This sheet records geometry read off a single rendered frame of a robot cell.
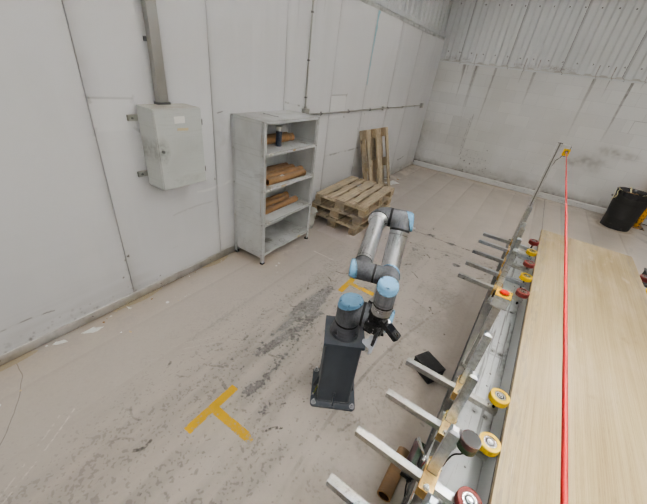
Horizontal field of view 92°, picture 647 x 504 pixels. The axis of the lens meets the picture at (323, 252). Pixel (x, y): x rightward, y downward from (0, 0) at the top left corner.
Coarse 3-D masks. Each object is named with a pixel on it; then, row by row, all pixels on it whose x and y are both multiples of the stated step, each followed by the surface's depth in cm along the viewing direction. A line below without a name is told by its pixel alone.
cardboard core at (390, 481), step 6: (402, 450) 194; (390, 468) 185; (396, 468) 185; (390, 474) 182; (396, 474) 182; (384, 480) 180; (390, 480) 179; (396, 480) 180; (384, 486) 176; (390, 486) 176; (396, 486) 179; (378, 492) 177; (384, 492) 173; (390, 492) 174; (384, 498) 177; (390, 498) 173
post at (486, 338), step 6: (486, 330) 136; (486, 336) 134; (492, 336) 133; (480, 342) 136; (486, 342) 135; (480, 348) 138; (486, 348) 136; (474, 354) 140; (480, 354) 139; (474, 360) 141; (468, 366) 144; (474, 366) 142; (468, 372) 145; (462, 378) 149
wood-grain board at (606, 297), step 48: (576, 240) 298; (576, 288) 223; (624, 288) 231; (528, 336) 174; (576, 336) 179; (624, 336) 184; (528, 384) 146; (576, 384) 149; (624, 384) 152; (528, 432) 125; (576, 432) 127; (624, 432) 130; (528, 480) 110; (576, 480) 112; (624, 480) 113
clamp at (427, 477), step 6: (432, 456) 116; (426, 462) 116; (426, 468) 112; (426, 474) 110; (432, 474) 111; (438, 474) 111; (420, 480) 109; (426, 480) 109; (432, 480) 109; (420, 486) 107; (432, 486) 107; (414, 492) 109; (420, 492) 107; (426, 492) 106; (432, 492) 106
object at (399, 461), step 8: (360, 432) 121; (368, 432) 122; (368, 440) 119; (376, 440) 120; (376, 448) 118; (384, 448) 117; (384, 456) 117; (392, 456) 115; (400, 456) 116; (400, 464) 113; (408, 464) 113; (408, 472) 112; (416, 472) 111; (416, 480) 112; (440, 488) 108; (440, 496) 107; (448, 496) 106
